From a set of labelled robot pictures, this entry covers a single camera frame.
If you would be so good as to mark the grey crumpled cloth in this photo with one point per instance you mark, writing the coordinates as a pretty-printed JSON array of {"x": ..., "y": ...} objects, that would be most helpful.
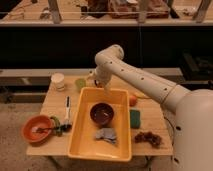
[{"x": 106, "y": 134}]

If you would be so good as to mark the yellow banana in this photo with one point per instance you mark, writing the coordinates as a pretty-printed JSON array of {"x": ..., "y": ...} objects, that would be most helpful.
[{"x": 142, "y": 97}]

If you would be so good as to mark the green toy vegetable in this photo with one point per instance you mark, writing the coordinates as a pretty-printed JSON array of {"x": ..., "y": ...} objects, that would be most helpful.
[{"x": 57, "y": 126}]

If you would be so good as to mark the white paper cup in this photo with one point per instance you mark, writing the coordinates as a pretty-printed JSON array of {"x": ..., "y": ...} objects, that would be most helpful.
[{"x": 57, "y": 79}]

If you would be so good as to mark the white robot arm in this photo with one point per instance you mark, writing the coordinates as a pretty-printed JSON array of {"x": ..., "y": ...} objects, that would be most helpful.
[{"x": 193, "y": 136}]

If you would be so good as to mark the green plastic cup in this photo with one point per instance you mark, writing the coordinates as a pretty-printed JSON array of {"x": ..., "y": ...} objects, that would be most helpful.
[{"x": 80, "y": 83}]

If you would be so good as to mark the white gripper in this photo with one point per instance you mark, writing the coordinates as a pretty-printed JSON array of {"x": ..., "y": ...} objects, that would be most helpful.
[{"x": 102, "y": 76}]

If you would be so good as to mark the dark spoon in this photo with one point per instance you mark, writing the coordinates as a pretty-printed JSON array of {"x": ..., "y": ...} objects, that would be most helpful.
[{"x": 50, "y": 128}]

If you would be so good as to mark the dark brown bowl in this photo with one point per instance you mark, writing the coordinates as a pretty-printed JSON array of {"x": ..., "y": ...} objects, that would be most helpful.
[{"x": 101, "y": 114}]

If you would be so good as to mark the yellow plastic tub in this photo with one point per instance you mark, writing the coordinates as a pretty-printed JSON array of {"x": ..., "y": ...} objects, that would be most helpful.
[{"x": 82, "y": 142}]

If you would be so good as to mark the orange plastic bowl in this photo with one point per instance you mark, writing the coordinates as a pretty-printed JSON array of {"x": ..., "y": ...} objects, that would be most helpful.
[{"x": 29, "y": 129}]

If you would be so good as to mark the dark red grape bunch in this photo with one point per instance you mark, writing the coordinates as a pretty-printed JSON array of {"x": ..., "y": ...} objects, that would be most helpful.
[{"x": 154, "y": 139}]

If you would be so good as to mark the orange fruit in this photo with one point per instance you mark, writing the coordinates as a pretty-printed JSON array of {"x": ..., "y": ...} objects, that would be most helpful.
[{"x": 132, "y": 100}]

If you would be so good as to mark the green sponge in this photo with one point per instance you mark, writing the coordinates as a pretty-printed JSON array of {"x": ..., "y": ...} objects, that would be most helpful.
[{"x": 135, "y": 119}]

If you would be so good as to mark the wooden table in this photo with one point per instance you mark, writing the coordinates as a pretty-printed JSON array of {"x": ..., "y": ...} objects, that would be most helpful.
[{"x": 152, "y": 120}]

